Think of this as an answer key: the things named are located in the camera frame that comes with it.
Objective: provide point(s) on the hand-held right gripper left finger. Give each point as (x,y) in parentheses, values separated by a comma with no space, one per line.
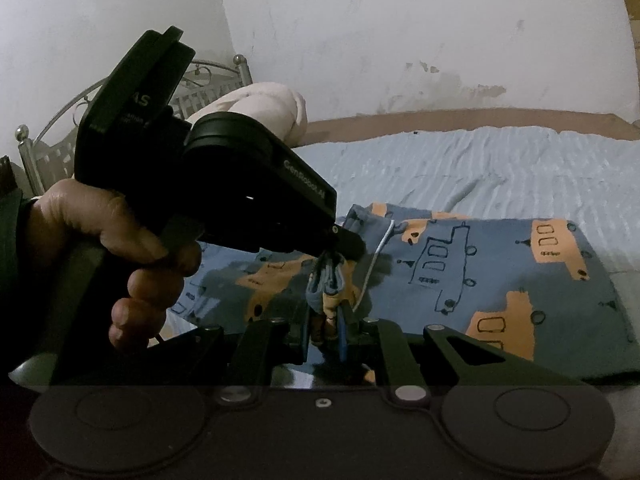
(295,342)

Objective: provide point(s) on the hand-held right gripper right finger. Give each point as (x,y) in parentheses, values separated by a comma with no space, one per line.
(343,337)

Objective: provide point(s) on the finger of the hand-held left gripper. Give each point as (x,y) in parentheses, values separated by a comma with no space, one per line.
(348,244)

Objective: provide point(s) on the blue pants with orange print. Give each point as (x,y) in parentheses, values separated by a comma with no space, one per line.
(450,270)

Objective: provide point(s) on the person's left hand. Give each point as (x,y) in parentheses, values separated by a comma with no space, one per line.
(80,215)

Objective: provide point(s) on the cream rolled duvet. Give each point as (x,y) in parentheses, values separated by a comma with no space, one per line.
(260,107)

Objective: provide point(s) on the brown bed board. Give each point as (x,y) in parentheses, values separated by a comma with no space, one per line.
(450,120)

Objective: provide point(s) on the grey metal headboard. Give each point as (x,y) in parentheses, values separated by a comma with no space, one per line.
(45,152)

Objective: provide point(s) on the plywood wall panel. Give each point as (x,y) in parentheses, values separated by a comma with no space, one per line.
(632,60)

